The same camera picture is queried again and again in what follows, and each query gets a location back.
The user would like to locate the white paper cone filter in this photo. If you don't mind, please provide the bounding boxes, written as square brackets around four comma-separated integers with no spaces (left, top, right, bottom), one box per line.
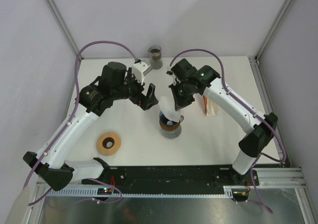
[159,96,175,112]

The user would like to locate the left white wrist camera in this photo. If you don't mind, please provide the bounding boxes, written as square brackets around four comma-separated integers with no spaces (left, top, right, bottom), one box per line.
[132,60,152,84]

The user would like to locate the blue ribbed cone dripper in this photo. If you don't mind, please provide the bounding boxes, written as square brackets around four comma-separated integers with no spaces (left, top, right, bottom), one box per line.
[159,111,184,126]

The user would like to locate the aluminium corner post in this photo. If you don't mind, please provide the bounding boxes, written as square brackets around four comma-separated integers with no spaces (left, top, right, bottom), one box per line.
[44,0,79,55]
[254,0,295,61]

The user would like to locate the clear ribbed glass server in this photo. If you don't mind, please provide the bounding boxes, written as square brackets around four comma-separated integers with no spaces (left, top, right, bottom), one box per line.
[160,126,182,140]

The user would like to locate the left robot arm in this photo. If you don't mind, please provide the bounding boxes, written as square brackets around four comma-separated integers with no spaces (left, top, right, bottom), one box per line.
[23,60,159,191]

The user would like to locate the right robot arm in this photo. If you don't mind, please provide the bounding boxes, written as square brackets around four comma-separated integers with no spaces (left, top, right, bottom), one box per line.
[166,59,278,185]

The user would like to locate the left aluminium corner post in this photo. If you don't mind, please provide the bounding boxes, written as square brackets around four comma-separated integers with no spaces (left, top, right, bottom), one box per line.
[44,0,79,55]

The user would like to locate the grey glass carafe with collar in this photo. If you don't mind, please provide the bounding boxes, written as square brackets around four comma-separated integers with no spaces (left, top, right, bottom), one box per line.
[147,45,163,70]

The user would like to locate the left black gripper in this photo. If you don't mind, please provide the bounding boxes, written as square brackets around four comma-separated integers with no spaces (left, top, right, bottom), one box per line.
[111,68,158,110]

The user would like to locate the dark wooden dripper ring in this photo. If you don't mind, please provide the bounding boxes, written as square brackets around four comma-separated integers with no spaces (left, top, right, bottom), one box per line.
[159,119,180,132]

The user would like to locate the orange coffee filter holder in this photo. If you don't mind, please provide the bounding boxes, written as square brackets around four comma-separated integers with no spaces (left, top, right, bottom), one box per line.
[202,95,208,116]

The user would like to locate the right aluminium corner post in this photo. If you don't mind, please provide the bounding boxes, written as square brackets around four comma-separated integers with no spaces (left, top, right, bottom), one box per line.
[254,0,295,61]

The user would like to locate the light wooden dripper ring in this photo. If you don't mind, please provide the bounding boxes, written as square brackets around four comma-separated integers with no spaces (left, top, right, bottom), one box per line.
[95,132,122,156]

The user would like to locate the white slotted cable duct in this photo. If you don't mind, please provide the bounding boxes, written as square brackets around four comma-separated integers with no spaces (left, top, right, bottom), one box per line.
[47,186,233,199]

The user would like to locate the white paper coffee filters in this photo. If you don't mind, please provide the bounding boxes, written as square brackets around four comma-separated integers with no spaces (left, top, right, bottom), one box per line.
[205,99,219,116]

